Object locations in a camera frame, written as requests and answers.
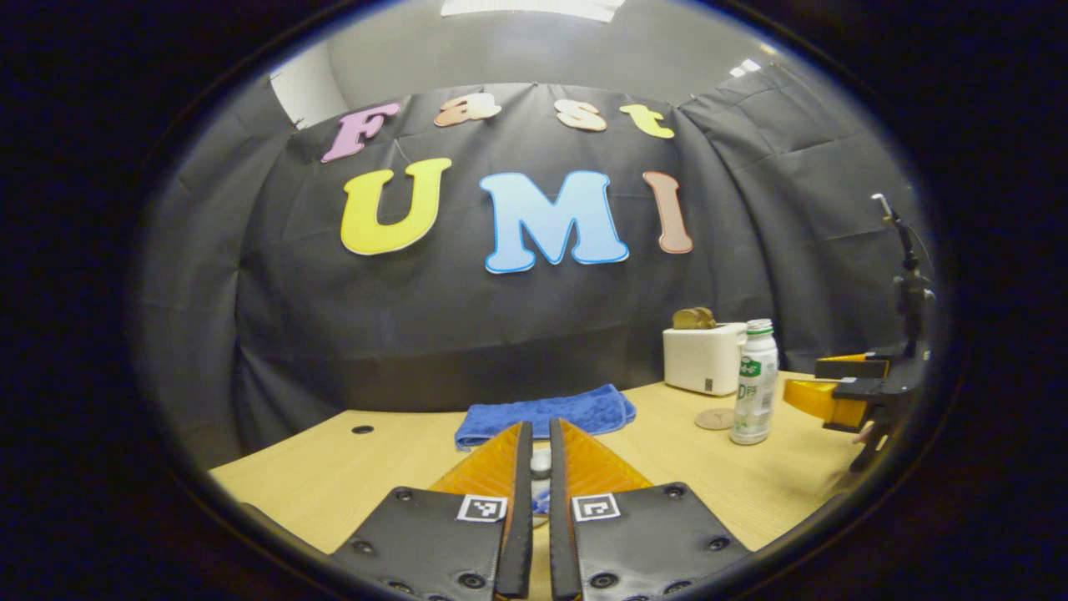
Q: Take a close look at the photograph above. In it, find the blue towel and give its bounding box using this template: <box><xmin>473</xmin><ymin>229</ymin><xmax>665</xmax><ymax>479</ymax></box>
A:
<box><xmin>454</xmin><ymin>384</ymin><xmax>637</xmax><ymax>452</ymax></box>

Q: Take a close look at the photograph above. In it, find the white toaster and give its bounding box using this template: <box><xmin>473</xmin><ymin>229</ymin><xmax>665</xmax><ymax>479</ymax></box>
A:
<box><xmin>662</xmin><ymin>323</ymin><xmax>749</xmax><ymax>396</ymax></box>

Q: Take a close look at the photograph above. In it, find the white water bottle green label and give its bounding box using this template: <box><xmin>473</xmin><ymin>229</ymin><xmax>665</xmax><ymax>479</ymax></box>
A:
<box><xmin>730</xmin><ymin>319</ymin><xmax>779</xmax><ymax>446</ymax></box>

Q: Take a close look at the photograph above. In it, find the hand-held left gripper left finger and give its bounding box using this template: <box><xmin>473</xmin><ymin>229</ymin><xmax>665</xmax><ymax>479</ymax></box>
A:
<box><xmin>330</xmin><ymin>422</ymin><xmax>535</xmax><ymax>601</ymax></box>

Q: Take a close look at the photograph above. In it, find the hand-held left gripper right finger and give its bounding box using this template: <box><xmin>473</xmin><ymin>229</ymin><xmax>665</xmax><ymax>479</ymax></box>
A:
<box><xmin>548</xmin><ymin>417</ymin><xmax>752</xmax><ymax>601</ymax></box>

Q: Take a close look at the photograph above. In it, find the ceiling light panel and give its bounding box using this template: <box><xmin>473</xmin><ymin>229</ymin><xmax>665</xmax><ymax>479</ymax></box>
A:
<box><xmin>441</xmin><ymin>0</ymin><xmax>625</xmax><ymax>23</ymax></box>

